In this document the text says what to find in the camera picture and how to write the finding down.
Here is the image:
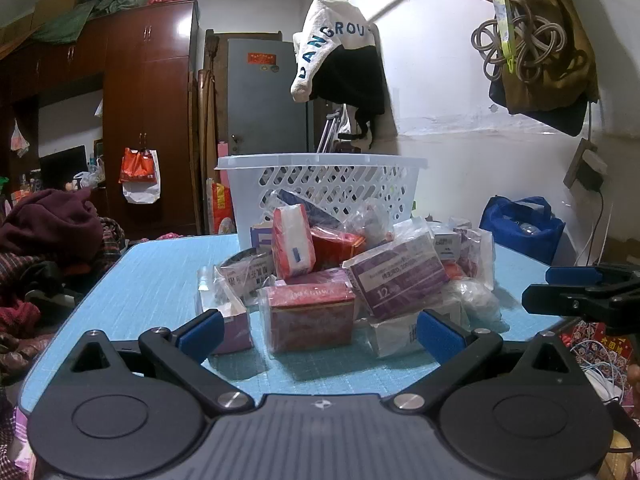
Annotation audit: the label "pink box in clear bag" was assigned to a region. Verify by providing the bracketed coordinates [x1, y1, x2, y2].
[199, 280, 254, 356]

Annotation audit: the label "maroon cloth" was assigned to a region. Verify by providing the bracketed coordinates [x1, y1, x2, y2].
[0, 188, 104, 262]

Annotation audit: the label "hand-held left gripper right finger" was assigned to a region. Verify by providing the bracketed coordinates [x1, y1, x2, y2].
[387, 308, 576, 416]

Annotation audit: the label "white plastic basket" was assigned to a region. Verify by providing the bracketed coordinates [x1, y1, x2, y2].
[215, 154, 429, 251]

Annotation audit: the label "white plastic bag on desk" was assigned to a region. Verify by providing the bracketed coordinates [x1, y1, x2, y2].
[73, 156, 107, 189]

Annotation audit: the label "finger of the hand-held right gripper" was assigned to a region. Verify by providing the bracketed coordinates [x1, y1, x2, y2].
[545, 262, 640, 291]
[521, 282, 640, 331]

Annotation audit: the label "small white box in bag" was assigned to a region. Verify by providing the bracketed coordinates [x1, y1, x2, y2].
[431, 230, 465, 262]

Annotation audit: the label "wooden boards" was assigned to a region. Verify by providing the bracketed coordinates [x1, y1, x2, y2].
[196, 30, 232, 233]

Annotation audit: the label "white hoodie with blue letters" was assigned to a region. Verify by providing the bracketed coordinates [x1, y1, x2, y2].
[291, 0, 377, 104]

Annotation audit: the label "item in clear plastic bag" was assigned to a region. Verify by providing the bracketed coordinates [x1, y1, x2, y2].
[350, 199, 397, 247]

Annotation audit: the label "maroon box in clear bag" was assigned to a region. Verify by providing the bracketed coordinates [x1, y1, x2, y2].
[261, 280, 358, 354]

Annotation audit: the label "brown wooden wardrobe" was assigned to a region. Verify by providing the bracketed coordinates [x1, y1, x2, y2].
[0, 0, 201, 237]

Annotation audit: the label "red printed cloth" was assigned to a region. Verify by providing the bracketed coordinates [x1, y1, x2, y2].
[559, 319, 640, 378]

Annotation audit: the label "metal crutches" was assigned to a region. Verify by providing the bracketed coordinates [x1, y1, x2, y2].
[316, 104, 352, 154]

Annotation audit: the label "purple medicine box in bag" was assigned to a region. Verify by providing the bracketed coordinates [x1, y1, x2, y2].
[344, 236, 449, 322]

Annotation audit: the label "black monitor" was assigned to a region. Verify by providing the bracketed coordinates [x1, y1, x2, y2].
[39, 145, 89, 192]

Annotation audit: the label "white roll in clear bag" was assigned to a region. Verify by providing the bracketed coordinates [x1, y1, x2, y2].
[446, 276, 502, 327]

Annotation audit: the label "white medicine box in bag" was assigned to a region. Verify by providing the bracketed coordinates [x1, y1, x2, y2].
[215, 251, 277, 307]

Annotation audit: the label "yellow green strap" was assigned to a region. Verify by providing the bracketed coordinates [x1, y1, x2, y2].
[481, 0, 522, 74]

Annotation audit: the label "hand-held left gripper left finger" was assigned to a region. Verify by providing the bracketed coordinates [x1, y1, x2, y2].
[70, 308, 256, 416]

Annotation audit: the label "dark blue box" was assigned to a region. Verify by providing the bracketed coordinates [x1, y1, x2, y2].
[276, 188, 352, 227]

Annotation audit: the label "black power cable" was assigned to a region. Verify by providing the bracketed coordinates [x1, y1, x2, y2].
[575, 187, 606, 267]

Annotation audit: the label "blue fabric bag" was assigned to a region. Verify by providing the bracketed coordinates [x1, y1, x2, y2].
[479, 196, 567, 267]

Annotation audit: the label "coiled grey cord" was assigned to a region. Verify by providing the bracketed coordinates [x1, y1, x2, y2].
[471, 2, 569, 82]

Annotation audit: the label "white packet with barcode sticker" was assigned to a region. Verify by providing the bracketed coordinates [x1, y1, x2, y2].
[369, 309, 467, 359]

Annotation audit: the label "red white tissue packet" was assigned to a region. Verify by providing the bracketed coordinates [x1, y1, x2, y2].
[272, 205, 317, 281]

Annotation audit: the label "black hanging bag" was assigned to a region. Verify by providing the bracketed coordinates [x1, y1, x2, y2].
[489, 79, 589, 137]

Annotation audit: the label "pile of striped clothes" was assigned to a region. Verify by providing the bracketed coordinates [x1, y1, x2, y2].
[0, 217, 127, 373]

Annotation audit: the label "orange white plastic bag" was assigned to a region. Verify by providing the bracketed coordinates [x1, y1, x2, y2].
[118, 147, 162, 205]

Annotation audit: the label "grey metal door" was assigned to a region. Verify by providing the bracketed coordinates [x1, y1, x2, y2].
[227, 37, 315, 157]

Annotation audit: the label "olive hanging bag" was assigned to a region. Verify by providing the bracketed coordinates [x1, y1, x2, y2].
[501, 0, 601, 117]

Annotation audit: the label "wall power adapter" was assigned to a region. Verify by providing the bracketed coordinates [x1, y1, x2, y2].
[563, 139, 609, 192]

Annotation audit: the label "red packet by door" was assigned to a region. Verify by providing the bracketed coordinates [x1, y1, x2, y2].
[211, 182, 234, 234]

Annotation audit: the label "green cloth on wardrobe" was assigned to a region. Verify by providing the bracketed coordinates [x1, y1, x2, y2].
[29, 0, 152, 44]

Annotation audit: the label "white pink plastic bag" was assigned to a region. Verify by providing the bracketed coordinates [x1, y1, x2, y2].
[10, 119, 31, 157]

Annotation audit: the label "black hanging garment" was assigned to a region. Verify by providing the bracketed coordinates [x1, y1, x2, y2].
[310, 45, 389, 117]

